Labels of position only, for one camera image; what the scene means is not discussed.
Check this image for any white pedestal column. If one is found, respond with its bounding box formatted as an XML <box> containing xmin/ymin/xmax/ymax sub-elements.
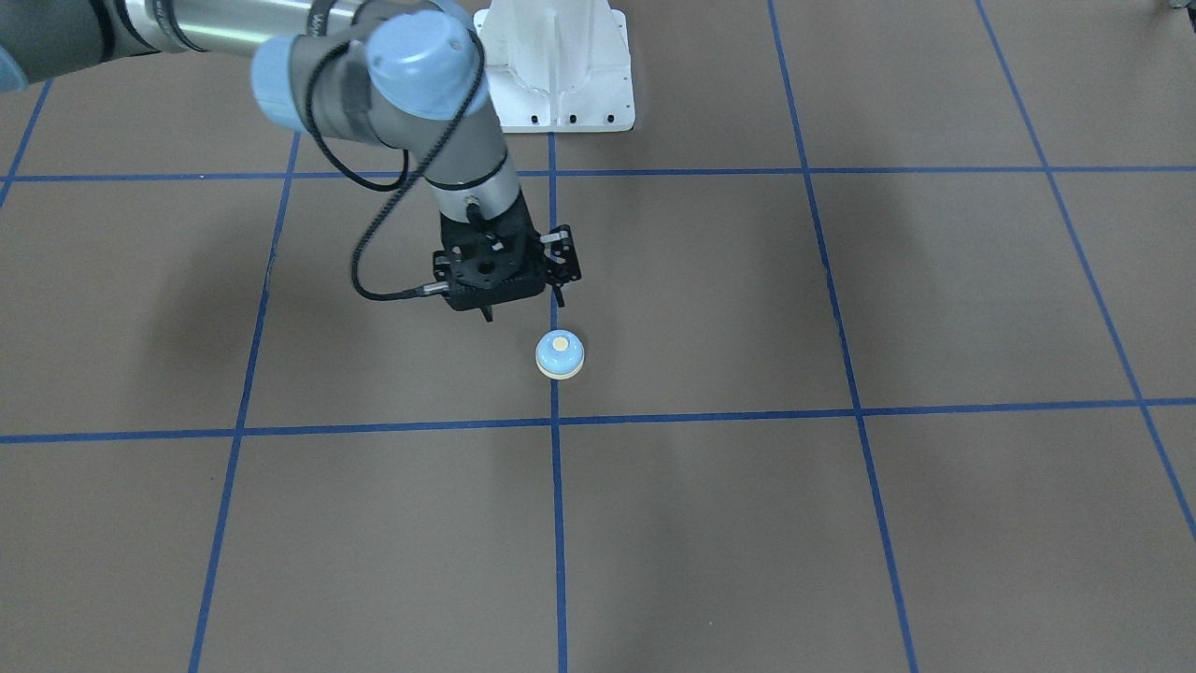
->
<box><xmin>472</xmin><ymin>1</ymin><xmax>636</xmax><ymax>134</ymax></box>

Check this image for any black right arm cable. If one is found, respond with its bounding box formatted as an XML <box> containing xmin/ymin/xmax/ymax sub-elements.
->
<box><xmin>304</xmin><ymin>14</ymin><xmax>487</xmax><ymax>302</ymax></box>

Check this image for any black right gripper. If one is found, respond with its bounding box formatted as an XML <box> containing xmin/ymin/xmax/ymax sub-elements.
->
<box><xmin>439</xmin><ymin>201</ymin><xmax>582</xmax><ymax>323</ymax></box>

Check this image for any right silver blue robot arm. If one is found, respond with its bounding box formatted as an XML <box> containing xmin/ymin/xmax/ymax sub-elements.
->
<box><xmin>1</xmin><ymin>1</ymin><xmax>581</xmax><ymax>320</ymax></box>

